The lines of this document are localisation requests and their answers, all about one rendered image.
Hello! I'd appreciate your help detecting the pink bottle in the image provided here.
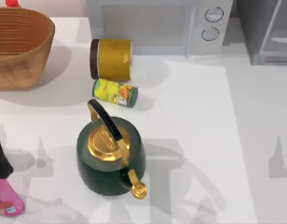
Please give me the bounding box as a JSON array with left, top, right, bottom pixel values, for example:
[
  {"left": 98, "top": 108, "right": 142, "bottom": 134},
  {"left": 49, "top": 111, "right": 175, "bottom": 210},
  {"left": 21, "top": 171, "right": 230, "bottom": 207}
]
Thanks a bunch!
[{"left": 0, "top": 178, "right": 26, "bottom": 218}]

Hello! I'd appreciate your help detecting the grey cabinet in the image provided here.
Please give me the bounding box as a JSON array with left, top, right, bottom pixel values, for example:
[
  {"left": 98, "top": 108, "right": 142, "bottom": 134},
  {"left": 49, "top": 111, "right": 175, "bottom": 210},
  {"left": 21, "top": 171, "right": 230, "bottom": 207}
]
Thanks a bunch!
[{"left": 236, "top": 0, "right": 287, "bottom": 66}]

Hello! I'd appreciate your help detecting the brown woven basket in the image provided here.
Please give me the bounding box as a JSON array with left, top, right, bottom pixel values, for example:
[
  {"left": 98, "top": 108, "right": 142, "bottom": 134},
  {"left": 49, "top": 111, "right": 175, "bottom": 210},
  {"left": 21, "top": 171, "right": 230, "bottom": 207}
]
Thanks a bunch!
[{"left": 0, "top": 8, "right": 56, "bottom": 91}]

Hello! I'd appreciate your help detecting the green kettle with gold lid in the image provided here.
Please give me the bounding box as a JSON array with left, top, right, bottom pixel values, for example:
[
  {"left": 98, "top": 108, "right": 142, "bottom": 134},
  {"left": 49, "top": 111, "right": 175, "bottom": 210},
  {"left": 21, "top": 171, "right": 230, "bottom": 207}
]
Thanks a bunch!
[{"left": 76, "top": 98, "right": 148, "bottom": 200}]

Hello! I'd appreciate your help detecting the yellow and green can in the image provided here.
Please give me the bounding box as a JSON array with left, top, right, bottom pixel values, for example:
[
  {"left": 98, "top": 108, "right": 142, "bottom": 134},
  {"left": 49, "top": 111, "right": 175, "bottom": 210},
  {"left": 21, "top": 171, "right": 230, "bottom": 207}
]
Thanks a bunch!
[{"left": 91, "top": 78, "right": 139, "bottom": 109}]

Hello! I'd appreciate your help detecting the pale microwave oven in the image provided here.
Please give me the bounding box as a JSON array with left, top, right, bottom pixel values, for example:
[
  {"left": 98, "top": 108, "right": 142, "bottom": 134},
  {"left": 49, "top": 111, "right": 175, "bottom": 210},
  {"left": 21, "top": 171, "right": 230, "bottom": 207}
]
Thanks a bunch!
[{"left": 85, "top": 0, "right": 234, "bottom": 59}]

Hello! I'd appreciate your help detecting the round microwave knob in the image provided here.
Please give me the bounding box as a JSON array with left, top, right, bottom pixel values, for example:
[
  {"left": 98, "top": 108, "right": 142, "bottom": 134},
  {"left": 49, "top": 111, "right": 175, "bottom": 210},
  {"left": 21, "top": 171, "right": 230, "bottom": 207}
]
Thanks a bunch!
[
  {"left": 204, "top": 7, "right": 225, "bottom": 22},
  {"left": 201, "top": 26, "right": 220, "bottom": 42}
]

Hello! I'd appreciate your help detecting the microwave oven door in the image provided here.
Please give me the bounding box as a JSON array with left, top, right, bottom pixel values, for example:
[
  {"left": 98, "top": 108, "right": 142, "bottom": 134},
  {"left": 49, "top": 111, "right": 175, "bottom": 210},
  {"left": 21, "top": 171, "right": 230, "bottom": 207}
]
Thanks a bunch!
[{"left": 99, "top": 4, "right": 197, "bottom": 58}]

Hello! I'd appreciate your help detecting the yellow jar with brown lid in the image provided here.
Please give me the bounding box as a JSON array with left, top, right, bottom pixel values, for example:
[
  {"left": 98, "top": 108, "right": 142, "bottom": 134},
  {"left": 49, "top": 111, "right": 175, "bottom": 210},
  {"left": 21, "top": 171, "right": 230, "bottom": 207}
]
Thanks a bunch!
[{"left": 89, "top": 38, "right": 133, "bottom": 82}]

